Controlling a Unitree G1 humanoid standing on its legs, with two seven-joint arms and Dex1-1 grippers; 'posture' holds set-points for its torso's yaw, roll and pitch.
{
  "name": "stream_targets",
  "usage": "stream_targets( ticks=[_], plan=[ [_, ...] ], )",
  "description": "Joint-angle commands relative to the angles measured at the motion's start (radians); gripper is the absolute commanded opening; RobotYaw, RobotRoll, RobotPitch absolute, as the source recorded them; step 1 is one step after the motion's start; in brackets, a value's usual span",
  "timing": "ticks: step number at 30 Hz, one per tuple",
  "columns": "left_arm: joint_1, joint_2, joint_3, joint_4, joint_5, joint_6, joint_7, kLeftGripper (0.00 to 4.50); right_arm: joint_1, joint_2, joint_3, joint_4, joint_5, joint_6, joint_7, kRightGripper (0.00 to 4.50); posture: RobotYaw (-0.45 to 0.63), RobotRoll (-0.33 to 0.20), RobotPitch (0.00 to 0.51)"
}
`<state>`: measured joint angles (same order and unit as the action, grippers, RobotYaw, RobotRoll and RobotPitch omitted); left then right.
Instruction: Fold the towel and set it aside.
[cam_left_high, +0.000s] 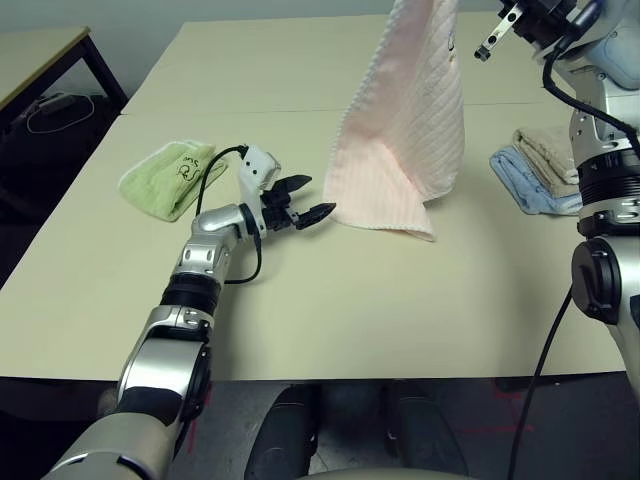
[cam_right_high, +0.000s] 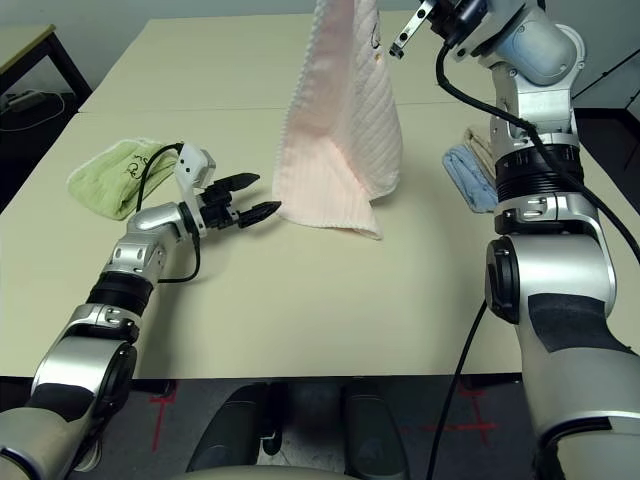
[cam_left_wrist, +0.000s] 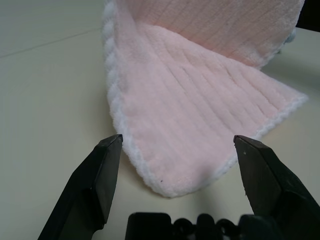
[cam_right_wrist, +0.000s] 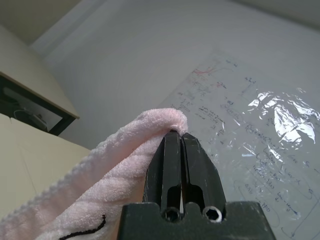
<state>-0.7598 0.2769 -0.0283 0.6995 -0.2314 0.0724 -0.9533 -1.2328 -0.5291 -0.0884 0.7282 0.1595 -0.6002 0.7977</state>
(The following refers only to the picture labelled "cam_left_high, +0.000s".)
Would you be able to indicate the dark grey robot leg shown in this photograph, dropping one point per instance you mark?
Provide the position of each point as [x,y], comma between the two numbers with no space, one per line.
[285,440]
[425,440]

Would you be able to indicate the pink terry towel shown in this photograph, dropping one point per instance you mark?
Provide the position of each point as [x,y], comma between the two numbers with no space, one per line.
[400,150]

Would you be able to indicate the beige side table black legs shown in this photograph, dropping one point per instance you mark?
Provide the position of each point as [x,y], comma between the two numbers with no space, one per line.
[35,60]

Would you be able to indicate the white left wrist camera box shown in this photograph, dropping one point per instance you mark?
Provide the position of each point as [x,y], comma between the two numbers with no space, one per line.
[255,167]

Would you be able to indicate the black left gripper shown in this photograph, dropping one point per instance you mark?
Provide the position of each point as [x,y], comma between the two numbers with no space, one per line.
[277,212]

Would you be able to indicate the dark grey robot left leg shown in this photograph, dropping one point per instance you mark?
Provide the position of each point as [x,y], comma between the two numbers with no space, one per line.
[285,440]

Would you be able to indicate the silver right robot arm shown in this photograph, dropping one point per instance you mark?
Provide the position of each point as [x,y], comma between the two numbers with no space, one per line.
[600,150]

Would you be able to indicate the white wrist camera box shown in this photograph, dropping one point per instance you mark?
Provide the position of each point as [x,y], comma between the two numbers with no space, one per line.
[255,167]
[620,55]

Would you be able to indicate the green folded towel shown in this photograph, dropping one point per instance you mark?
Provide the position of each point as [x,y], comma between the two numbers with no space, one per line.
[155,185]

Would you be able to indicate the beige folded towel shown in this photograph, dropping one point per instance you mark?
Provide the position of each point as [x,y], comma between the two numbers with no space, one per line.
[545,150]

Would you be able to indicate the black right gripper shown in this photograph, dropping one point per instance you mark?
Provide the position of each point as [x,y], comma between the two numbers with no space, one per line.
[540,20]

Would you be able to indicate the dark grey robot right leg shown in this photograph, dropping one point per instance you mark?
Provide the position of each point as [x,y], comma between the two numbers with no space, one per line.
[425,440]

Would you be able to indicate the light blue folded towel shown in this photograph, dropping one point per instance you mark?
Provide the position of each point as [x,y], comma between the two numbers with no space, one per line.
[525,190]

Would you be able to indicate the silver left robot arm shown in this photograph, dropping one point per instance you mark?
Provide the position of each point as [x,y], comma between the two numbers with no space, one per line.
[215,220]

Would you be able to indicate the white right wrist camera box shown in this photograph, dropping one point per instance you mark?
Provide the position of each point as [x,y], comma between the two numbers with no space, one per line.
[620,55]

